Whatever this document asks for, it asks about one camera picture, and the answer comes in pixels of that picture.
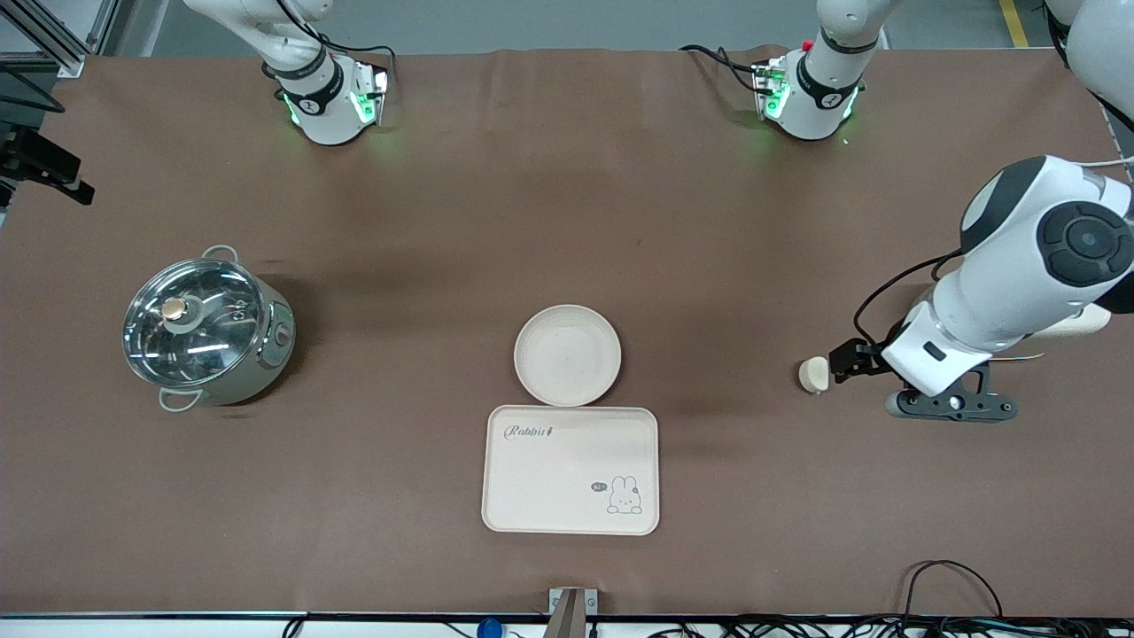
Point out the aluminium frame post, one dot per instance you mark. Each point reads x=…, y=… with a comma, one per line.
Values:
x=53, y=40

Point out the brown table cover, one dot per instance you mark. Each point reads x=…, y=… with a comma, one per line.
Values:
x=567, y=221

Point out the round cream plate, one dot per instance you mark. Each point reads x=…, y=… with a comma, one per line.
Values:
x=567, y=354

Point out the silver electric cooking pot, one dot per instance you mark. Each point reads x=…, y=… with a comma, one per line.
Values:
x=275, y=350

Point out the grey metal camera bracket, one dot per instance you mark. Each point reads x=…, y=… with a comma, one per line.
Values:
x=571, y=611

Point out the cream two-slot toaster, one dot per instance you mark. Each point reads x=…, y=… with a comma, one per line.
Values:
x=1081, y=323

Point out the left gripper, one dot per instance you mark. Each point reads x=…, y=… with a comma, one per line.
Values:
x=858, y=358

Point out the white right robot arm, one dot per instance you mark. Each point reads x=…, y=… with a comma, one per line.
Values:
x=323, y=120

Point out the glass pot lid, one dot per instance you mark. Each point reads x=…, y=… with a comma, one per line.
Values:
x=213, y=346

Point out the cream rabbit print tray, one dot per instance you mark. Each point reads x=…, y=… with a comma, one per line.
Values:
x=567, y=478

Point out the blue round knob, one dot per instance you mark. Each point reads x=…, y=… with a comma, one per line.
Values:
x=489, y=630

